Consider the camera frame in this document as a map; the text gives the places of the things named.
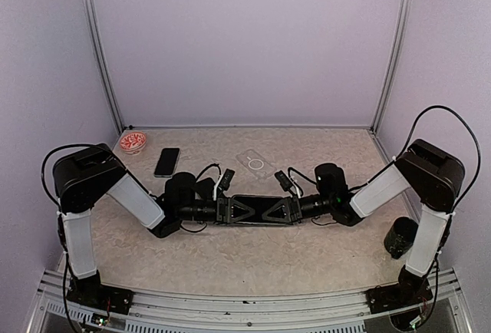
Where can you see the clear magsafe phone case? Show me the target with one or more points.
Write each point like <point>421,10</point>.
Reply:
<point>256,164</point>

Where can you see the large black teal-edged phone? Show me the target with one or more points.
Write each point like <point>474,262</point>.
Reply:
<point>167,162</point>

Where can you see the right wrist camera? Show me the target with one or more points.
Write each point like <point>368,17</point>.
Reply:
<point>286,184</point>

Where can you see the left aluminium frame post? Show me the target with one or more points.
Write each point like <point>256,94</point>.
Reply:
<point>101,62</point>

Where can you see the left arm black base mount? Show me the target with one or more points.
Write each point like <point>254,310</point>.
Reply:
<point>90,292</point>

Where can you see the silver-edged phone black screen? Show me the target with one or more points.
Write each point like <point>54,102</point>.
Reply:
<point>204,188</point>

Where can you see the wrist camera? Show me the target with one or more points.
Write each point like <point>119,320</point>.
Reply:
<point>223,183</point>
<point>286,184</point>

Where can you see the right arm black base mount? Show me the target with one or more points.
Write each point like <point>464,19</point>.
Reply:
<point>409,290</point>

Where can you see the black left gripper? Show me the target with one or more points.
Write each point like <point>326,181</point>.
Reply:
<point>225,210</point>

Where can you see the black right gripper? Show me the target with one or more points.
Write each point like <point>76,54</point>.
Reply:
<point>287,204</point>

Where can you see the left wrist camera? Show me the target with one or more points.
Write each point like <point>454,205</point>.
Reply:
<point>223,183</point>

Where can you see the aluminium table edge rail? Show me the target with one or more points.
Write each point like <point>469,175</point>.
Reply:
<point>343,311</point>

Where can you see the aluminium frame post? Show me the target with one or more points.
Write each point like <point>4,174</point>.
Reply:
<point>390,73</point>
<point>101,62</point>

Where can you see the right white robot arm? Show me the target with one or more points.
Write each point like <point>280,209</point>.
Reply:
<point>432,176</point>

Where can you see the small silver-edged phone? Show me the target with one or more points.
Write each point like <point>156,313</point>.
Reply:
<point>255,204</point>

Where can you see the dark green cup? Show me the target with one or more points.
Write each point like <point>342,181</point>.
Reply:
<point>400,237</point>

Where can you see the right aluminium frame post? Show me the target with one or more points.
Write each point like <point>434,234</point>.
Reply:
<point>390,73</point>

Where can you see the red patterned bowl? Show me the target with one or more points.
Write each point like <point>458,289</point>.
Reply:
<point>132,143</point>

